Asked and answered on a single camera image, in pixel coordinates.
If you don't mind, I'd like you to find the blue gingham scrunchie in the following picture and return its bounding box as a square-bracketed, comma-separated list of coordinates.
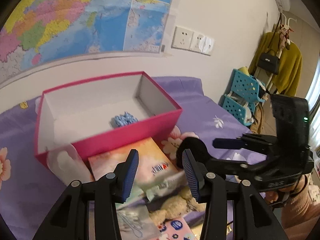
[110, 112, 138, 128]

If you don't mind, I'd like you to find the purple floral tablecloth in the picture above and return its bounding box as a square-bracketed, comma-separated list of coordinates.
[1, 77, 265, 239]

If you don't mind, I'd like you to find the pink cardboard box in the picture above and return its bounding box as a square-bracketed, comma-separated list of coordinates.
[34, 72, 182, 165]

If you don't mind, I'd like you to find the clear plastic packet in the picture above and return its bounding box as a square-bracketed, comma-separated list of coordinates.
[117, 205, 161, 240]

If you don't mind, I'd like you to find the white wall socket plate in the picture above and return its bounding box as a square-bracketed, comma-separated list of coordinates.
[171, 26, 194, 50]

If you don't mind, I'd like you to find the white wall switch plate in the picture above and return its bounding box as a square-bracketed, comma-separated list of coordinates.
[189, 32, 215, 56]

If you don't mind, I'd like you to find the beige teddy bear plush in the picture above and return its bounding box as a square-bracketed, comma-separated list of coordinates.
[149, 186, 206, 226]

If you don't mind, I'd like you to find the colourful wall map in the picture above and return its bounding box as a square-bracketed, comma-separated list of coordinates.
[1, 0, 172, 82]

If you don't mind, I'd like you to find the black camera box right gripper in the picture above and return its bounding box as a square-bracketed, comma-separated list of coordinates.
[270, 94, 309, 151]

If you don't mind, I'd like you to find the right hand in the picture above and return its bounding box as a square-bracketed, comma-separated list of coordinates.
[265, 174, 307, 204]

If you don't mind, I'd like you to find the pink floral small tissue pack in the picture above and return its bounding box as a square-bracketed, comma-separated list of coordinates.
[155, 218, 196, 240]

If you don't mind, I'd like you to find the pink sleeved right forearm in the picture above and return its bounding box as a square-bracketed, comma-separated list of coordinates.
[281, 187, 319, 239]

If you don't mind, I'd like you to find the mustard yellow hanging coat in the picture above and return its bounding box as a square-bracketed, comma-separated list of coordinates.
[248, 32, 302, 96]

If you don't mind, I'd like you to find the black fabric hair accessory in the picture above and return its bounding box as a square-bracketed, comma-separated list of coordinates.
[176, 137, 212, 169]

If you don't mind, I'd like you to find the black handbag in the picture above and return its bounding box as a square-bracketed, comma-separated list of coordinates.
[257, 49, 280, 75]

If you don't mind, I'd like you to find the white coat rack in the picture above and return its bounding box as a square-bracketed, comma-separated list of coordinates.
[266, 20, 292, 90]

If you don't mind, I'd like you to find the white pump lotion bottle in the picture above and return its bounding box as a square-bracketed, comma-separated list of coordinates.
[46, 144, 94, 186]

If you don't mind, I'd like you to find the teal perforated storage rack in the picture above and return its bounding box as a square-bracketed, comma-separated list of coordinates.
[219, 69, 266, 127]

